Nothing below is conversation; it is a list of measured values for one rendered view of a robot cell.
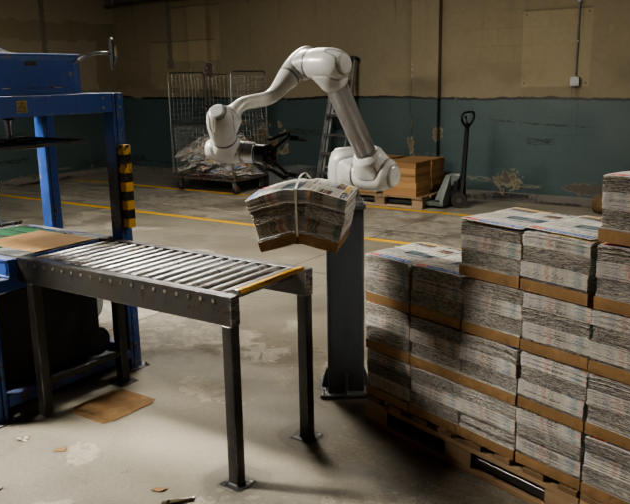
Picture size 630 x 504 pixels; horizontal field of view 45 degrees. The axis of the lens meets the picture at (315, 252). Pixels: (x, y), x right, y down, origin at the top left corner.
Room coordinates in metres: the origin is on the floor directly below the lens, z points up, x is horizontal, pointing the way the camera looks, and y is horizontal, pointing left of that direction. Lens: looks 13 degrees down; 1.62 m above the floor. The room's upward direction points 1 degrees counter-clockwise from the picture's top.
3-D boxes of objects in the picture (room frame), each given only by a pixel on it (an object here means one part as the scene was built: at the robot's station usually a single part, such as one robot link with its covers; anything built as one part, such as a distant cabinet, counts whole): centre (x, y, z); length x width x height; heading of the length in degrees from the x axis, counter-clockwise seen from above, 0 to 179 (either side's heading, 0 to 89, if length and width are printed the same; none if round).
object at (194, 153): (11.36, 1.38, 0.85); 1.21 x 0.83 x 1.71; 55
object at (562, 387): (3.07, -0.73, 0.42); 1.17 x 0.39 x 0.83; 37
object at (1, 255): (4.00, 1.56, 0.75); 0.70 x 0.65 x 0.10; 55
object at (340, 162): (3.80, -0.16, 1.17); 0.18 x 0.16 x 0.22; 47
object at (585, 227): (2.75, -1.00, 1.06); 0.37 x 0.28 x 0.01; 126
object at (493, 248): (2.97, -0.81, 0.95); 0.38 x 0.29 x 0.23; 129
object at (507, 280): (2.97, -0.81, 0.86); 0.38 x 0.29 x 0.04; 129
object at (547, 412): (3.07, -0.73, 0.40); 1.16 x 0.38 x 0.51; 37
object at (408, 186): (9.95, -1.05, 0.28); 1.20 x 0.83 x 0.57; 55
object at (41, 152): (4.53, 1.56, 0.77); 0.09 x 0.09 x 1.55; 55
